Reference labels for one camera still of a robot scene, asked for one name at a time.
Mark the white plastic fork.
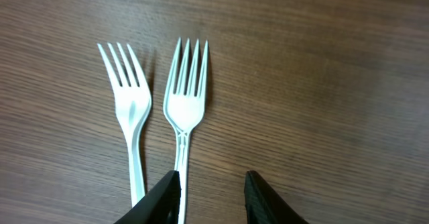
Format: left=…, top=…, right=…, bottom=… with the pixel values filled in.
left=163, top=39, right=209, bottom=224
left=97, top=43, right=152, bottom=207

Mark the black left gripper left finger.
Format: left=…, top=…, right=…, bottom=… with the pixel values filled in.
left=115, top=170, right=181, bottom=224

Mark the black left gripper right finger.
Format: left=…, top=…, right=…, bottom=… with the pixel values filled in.
left=244, top=170, right=308, bottom=224

